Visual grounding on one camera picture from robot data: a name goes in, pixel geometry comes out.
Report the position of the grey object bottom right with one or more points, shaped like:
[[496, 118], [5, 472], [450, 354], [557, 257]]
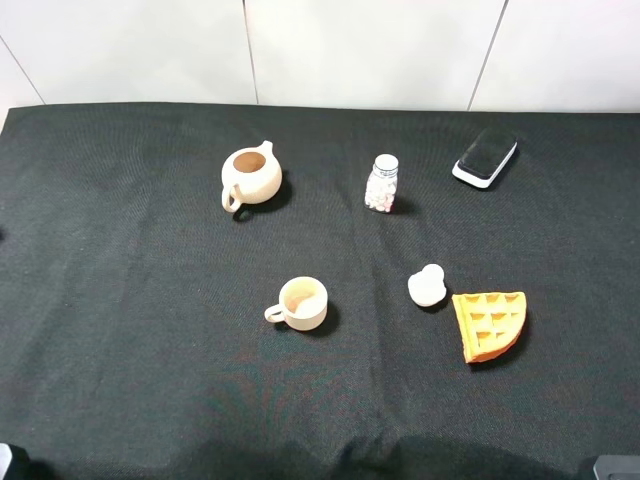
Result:
[[610, 467]]

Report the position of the cream ceramic cup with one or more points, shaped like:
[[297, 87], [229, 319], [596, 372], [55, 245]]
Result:
[[302, 304]]

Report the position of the glass pill bottle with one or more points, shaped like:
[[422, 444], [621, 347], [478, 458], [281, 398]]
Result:
[[381, 186]]

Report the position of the cream ceramic teapot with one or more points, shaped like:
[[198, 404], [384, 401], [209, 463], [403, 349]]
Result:
[[251, 175]]

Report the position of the black and white eraser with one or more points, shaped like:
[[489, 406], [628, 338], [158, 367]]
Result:
[[484, 159]]

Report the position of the orange waffle slice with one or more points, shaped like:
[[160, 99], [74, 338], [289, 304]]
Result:
[[489, 323]]

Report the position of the black table cloth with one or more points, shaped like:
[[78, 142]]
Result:
[[243, 292]]

